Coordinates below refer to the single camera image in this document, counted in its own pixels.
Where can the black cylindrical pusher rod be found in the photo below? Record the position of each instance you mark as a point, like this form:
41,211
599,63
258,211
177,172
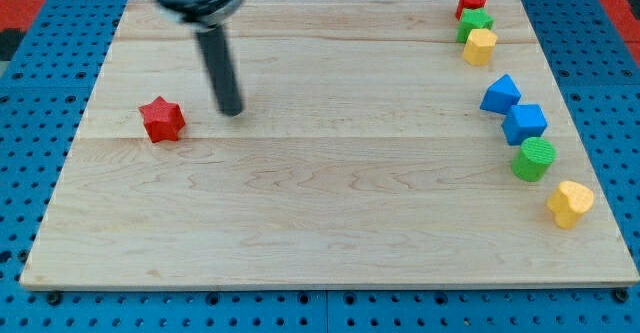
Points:
216,56

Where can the yellow hexagon block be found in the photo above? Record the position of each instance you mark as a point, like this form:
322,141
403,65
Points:
479,47

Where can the red star block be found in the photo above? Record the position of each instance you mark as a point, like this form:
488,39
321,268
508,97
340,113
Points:
162,120

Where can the wooden board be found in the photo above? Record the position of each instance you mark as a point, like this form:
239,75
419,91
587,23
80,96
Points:
362,160

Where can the green star block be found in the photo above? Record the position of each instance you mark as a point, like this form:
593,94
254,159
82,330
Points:
471,19

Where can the blue triangle block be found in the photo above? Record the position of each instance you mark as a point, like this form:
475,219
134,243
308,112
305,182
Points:
501,95

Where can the blue cube block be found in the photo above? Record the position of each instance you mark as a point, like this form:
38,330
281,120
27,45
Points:
522,122

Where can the green cylinder block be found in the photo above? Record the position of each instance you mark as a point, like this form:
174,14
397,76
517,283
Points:
533,159

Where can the yellow heart block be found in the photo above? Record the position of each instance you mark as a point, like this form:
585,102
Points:
569,202

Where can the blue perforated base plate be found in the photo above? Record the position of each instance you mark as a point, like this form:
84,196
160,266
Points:
43,95

